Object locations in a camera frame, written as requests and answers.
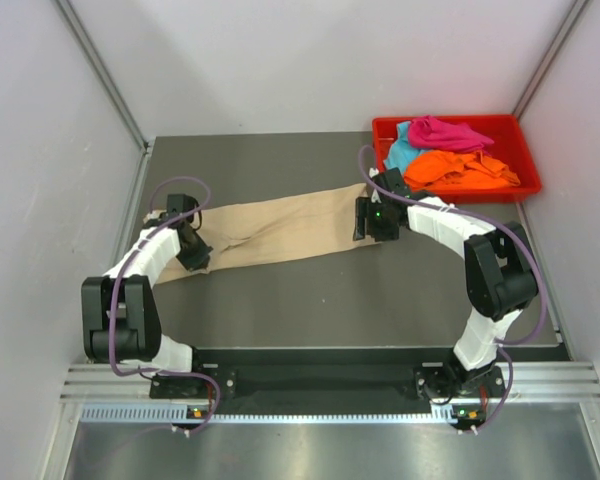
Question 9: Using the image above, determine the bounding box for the aluminium front rail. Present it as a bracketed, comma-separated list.
[60, 362, 600, 427]

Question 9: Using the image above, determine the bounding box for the left aluminium corner post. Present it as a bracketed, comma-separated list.
[51, 0, 149, 152]

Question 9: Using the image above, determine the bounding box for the pink t shirt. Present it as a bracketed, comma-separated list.
[407, 116, 495, 153]

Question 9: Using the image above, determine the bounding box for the light blue t shirt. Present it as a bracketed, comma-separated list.
[383, 121, 427, 174]

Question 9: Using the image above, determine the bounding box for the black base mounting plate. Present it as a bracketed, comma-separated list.
[149, 344, 506, 416]

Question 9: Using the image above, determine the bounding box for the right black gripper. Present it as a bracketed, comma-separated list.
[353, 197, 398, 243]

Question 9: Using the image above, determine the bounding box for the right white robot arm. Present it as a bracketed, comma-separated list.
[353, 168, 539, 401]

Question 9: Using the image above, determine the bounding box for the orange t shirt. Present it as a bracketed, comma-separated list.
[403, 150, 521, 193]

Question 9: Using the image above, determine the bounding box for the beige t shirt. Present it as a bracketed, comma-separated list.
[142, 182, 381, 287]

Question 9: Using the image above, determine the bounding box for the aluminium corner post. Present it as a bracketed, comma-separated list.
[51, 0, 149, 152]
[512, 0, 592, 122]

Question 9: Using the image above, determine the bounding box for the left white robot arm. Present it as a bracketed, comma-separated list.
[81, 194, 218, 397]

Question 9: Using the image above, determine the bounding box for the right aluminium corner post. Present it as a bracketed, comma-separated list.
[512, 0, 592, 122]

